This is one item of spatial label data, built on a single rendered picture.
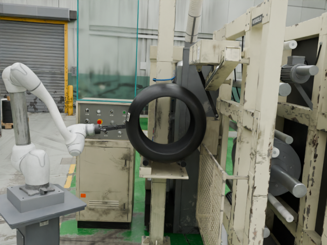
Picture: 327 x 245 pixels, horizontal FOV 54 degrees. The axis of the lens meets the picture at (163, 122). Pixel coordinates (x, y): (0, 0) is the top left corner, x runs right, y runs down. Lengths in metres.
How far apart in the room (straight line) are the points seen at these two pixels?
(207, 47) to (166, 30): 0.68
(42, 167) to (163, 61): 1.23
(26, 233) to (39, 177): 0.37
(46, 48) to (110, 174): 8.92
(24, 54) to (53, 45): 0.99
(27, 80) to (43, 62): 9.53
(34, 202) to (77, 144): 0.46
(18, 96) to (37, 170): 0.52
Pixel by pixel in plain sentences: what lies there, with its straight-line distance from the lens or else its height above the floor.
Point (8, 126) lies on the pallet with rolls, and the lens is 8.72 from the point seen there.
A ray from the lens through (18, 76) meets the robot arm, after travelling 2.22.
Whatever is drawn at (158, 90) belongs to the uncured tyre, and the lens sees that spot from 2.26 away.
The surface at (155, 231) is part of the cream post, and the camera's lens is 3.00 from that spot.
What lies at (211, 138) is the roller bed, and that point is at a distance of 2.68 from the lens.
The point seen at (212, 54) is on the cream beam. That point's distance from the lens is 2.07.
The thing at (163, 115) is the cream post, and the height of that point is 1.21.
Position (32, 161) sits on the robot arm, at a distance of 2.27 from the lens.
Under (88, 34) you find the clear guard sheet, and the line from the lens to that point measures 3.07.
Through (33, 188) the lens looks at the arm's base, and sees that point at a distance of 2.32.
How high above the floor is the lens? 1.57
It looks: 9 degrees down
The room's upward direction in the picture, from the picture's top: 3 degrees clockwise
